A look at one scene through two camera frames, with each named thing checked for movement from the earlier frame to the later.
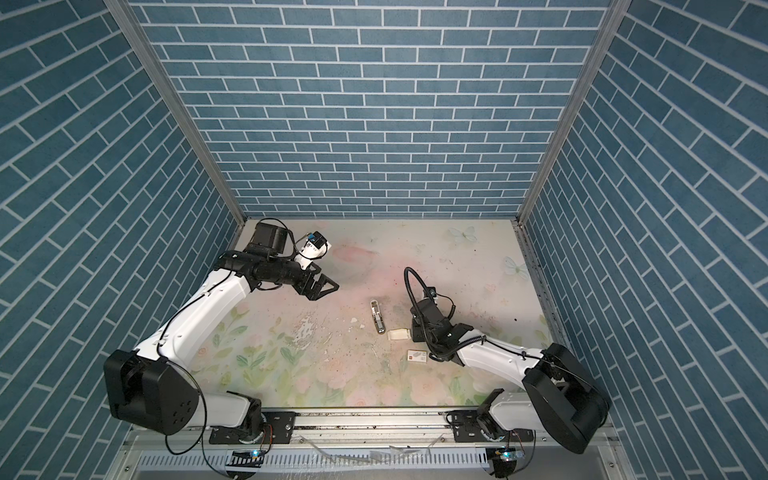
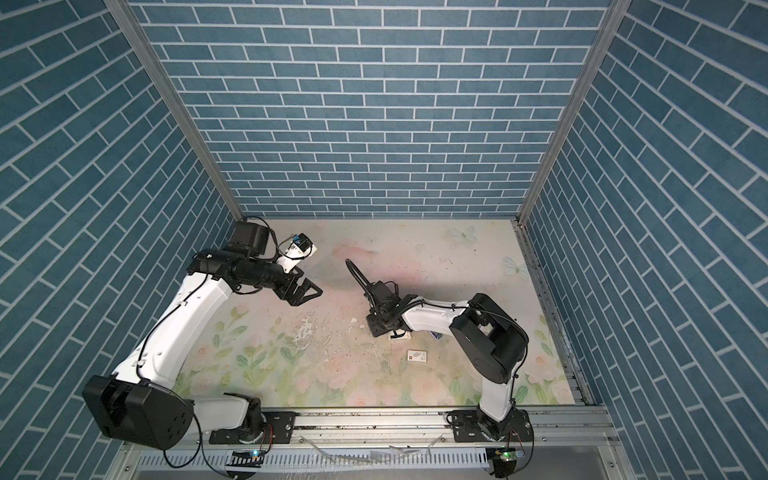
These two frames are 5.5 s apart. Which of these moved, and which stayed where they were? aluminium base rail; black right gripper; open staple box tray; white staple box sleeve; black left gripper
Moved: black right gripper; black left gripper
Stayed: aluminium base rail; white staple box sleeve; open staple box tray
